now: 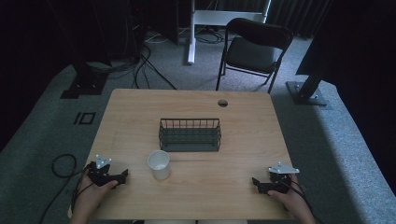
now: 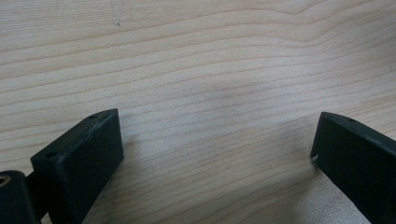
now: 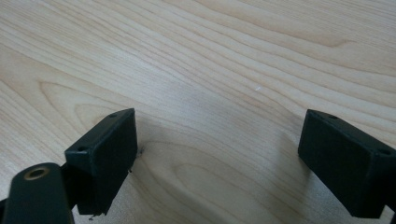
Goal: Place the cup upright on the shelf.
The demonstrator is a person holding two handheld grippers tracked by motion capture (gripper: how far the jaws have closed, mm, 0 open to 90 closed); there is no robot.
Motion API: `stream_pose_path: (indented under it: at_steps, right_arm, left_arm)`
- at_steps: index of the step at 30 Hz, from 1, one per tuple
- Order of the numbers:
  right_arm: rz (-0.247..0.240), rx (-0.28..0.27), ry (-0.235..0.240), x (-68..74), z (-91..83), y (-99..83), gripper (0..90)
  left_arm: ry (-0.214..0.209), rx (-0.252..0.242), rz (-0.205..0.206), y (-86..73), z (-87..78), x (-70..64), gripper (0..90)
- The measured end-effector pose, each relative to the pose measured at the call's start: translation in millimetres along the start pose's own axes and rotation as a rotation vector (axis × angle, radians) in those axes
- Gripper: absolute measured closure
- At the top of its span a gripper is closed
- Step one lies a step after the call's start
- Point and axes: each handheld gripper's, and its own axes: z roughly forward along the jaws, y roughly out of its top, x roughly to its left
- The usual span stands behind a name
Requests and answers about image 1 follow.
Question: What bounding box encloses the person's left hand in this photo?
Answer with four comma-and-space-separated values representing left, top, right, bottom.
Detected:
72, 179, 120, 220

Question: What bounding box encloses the black folding chair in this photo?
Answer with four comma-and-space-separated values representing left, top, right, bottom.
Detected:
216, 17, 294, 94

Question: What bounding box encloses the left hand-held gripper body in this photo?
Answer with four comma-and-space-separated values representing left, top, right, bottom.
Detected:
86, 154, 119, 188

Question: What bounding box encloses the white cup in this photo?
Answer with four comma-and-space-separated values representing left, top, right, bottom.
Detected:
147, 149, 172, 181

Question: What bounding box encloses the person's right hand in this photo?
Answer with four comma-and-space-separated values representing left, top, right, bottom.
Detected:
267, 174, 313, 218

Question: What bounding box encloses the white desk frame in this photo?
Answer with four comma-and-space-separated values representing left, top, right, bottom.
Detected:
186, 0, 273, 66

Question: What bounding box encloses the bundle of black floor cables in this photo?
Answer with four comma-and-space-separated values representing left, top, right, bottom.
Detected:
87, 27, 177, 91

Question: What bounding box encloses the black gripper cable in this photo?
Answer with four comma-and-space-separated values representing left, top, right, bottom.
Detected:
288, 174, 316, 222
38, 153, 95, 224

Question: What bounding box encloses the black metal stand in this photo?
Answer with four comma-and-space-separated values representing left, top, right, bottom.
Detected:
60, 46, 109, 100
285, 69, 329, 107

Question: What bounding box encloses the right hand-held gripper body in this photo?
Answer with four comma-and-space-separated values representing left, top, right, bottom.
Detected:
264, 161, 301, 195

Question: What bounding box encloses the dark wire basket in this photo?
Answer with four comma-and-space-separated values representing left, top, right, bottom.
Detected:
158, 118, 222, 153

